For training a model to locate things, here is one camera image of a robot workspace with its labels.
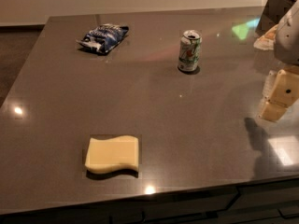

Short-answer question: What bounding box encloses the blue chip bag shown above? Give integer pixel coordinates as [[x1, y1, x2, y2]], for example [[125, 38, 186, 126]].
[[77, 23, 129, 55]]

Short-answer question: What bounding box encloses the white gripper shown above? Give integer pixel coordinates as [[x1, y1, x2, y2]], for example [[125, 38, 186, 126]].
[[259, 0, 299, 122]]

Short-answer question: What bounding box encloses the green white 7up can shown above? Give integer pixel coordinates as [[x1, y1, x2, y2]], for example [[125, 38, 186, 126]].
[[178, 30, 202, 73]]

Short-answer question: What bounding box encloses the yellow sponge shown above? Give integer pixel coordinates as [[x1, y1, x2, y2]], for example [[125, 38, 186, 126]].
[[85, 135, 139, 175]]

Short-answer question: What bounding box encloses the snack bag at edge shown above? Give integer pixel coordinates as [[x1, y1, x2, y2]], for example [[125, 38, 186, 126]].
[[253, 25, 278, 50]]

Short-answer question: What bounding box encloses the dark box with snacks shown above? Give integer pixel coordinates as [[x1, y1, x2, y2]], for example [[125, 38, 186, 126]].
[[255, 0, 297, 35]]

